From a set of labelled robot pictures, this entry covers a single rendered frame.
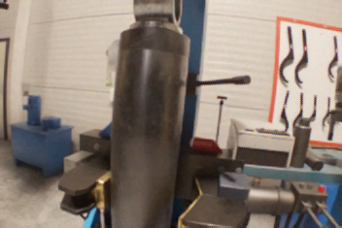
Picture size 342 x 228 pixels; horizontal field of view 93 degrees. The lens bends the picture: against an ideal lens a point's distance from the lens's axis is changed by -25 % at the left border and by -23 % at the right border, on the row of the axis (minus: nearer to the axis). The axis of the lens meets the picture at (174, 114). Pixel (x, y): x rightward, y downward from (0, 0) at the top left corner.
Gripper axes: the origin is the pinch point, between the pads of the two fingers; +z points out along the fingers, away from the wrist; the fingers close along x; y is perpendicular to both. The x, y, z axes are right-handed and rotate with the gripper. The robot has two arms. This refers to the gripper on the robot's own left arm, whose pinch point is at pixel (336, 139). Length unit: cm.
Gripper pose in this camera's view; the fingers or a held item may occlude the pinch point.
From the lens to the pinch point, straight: 107.3
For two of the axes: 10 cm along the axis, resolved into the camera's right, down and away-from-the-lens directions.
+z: -1.0, 9.9, 1.3
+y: -9.7, -1.2, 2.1
